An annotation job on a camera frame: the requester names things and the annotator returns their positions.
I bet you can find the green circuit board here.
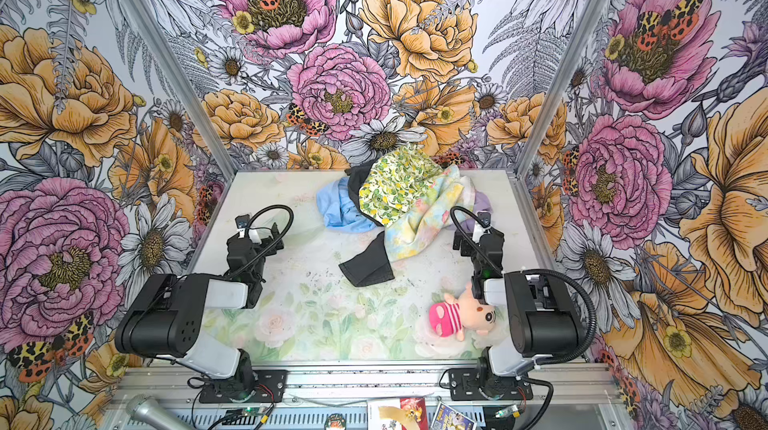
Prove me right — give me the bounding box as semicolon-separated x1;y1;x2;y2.
226;404;274;425
494;404;523;419

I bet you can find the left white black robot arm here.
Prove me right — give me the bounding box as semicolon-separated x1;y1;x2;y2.
114;204;294;401

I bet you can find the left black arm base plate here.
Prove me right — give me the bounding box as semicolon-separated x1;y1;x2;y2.
199;369;288;404

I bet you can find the lavender cloth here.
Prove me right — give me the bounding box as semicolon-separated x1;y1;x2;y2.
473;190;493;215

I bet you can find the left aluminium corner post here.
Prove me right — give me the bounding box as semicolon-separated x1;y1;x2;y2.
120;0;237;181

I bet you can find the green yellow floral cloth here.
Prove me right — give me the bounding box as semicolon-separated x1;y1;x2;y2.
358;145;442;226

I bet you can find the black cloth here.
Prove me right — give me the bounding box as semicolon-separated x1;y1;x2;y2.
339;161;394;288

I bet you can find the left green circuit board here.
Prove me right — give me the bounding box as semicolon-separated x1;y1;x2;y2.
226;404;274;425

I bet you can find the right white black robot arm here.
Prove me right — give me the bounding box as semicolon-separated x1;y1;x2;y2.
445;206;597;400

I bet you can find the light blue cloth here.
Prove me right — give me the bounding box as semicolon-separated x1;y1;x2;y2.
316;177;377;234

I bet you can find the right aluminium corner post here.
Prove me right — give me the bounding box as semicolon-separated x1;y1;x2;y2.
514;0;610;179

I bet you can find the aluminium corner post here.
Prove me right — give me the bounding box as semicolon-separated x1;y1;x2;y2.
514;0;610;179
120;0;237;181

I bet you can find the aluminium front frame rail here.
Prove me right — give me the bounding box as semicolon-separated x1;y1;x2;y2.
100;360;633;429

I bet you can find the red yellow card pack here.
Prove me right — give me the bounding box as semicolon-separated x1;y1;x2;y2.
367;397;429;430

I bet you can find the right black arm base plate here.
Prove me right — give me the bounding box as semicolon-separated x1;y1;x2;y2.
440;367;533;402

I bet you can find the pastel tie-dye cloth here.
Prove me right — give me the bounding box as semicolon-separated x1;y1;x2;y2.
384;165;477;262

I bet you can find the pink plush doll toy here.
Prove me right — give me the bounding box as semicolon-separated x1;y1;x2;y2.
428;283;496;341

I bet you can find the silver microphone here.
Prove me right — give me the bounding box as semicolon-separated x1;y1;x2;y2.
126;394;187;430

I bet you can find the small round badge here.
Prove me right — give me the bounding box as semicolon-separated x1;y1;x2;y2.
323;413;347;430

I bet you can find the blue picture card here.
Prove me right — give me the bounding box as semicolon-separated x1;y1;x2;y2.
429;402;477;430

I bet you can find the right green circuit board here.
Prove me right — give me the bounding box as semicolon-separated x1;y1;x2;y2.
494;404;523;419

